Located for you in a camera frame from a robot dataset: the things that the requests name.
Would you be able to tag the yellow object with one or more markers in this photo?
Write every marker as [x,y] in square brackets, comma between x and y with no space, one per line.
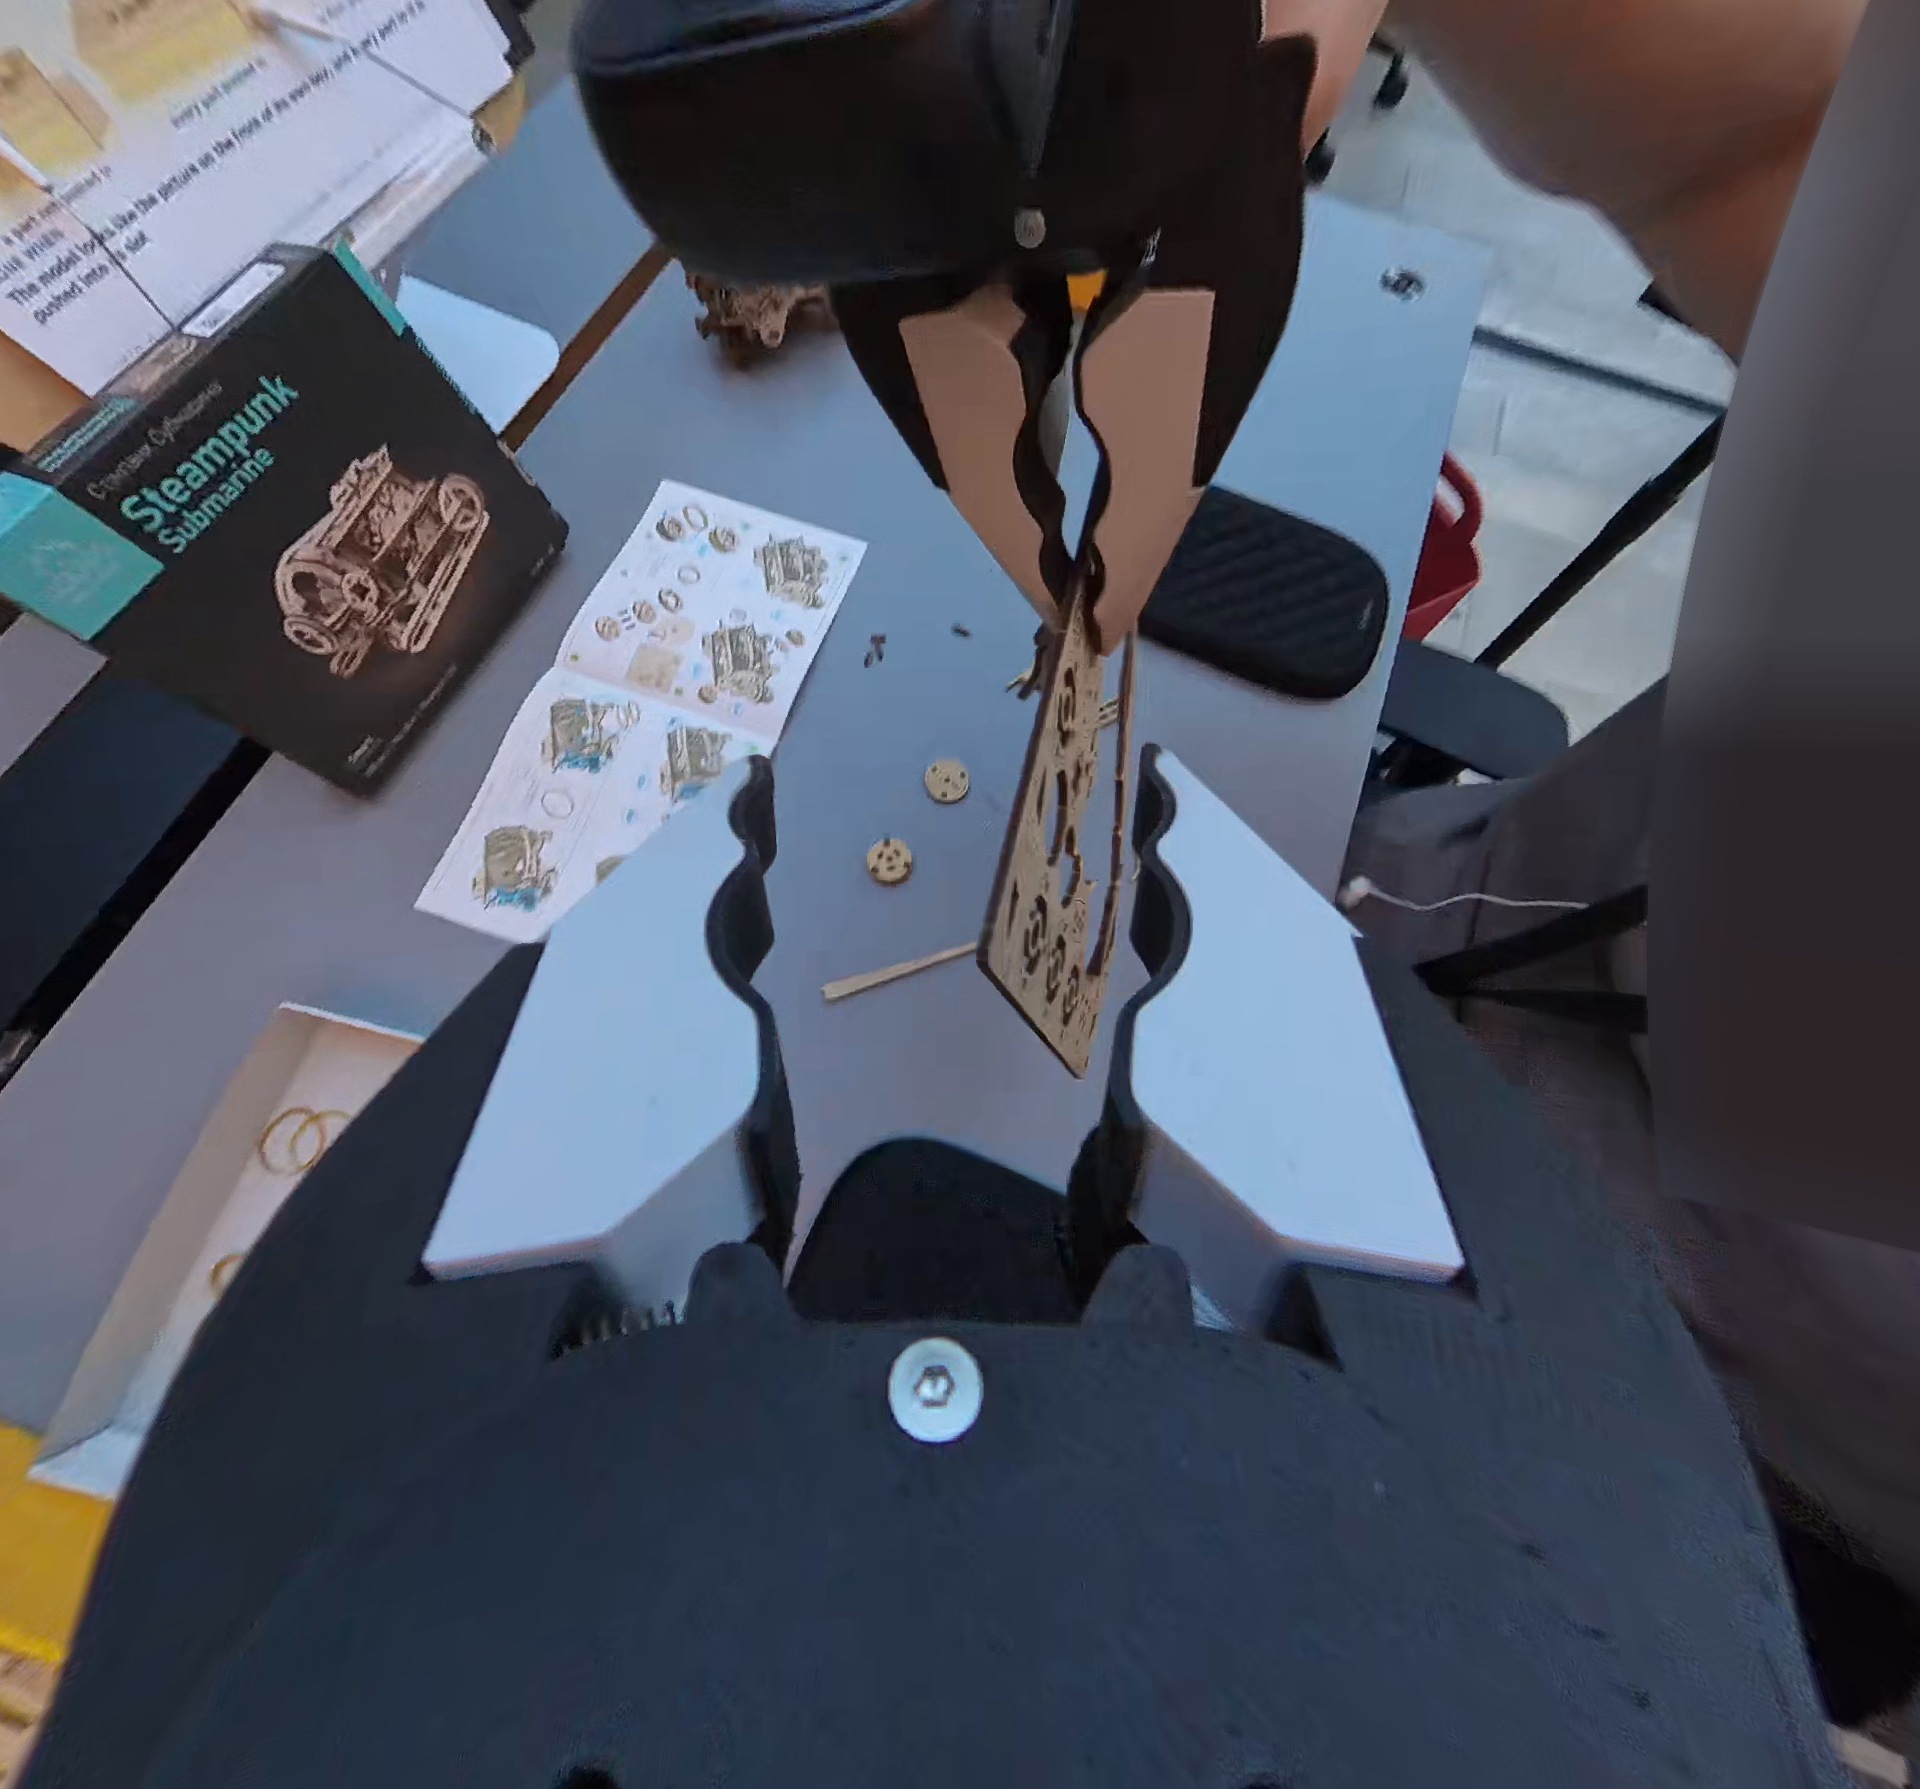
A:
[46,1549]

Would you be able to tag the black textured pouch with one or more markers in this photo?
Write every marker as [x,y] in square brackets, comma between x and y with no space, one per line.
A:
[1274,590]

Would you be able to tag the small round wooden gear piece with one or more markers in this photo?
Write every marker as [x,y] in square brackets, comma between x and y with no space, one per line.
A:
[947,780]
[889,861]

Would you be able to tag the person's right forearm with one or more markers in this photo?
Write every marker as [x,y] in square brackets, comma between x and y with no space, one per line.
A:
[1575,49]

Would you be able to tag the small wooden model assembly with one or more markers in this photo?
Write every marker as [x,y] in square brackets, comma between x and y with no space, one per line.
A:
[751,320]

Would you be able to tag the red object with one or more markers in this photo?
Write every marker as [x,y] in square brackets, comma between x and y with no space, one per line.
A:
[1449,545]

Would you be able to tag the grey desk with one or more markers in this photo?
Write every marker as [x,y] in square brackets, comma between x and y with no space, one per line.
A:
[375,889]

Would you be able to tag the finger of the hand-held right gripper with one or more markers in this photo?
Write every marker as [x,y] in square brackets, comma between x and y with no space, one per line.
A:
[976,425]
[1154,469]

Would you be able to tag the thin wooden stick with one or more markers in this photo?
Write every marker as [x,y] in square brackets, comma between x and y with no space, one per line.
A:
[901,971]

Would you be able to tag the printed instruction page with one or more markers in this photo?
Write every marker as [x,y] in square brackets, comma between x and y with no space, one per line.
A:
[225,123]

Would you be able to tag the folded instruction leaflet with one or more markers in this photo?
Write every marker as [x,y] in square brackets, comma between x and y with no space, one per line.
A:
[675,621]

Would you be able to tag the black puzzle packaging box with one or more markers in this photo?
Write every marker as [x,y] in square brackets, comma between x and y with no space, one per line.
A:
[225,621]

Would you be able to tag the white cardboard box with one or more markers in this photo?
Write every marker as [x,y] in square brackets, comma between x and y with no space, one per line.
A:
[182,1220]

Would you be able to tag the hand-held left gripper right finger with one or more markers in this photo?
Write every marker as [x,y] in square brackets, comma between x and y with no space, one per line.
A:
[1274,1070]

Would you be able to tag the laser-cut wooden puzzle sheet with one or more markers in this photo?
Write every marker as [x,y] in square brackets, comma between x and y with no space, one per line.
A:
[1049,951]

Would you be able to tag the yellow rubber band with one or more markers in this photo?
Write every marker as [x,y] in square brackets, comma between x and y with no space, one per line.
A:
[219,1273]
[264,1143]

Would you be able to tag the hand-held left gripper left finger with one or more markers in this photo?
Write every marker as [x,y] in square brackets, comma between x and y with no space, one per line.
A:
[630,1070]

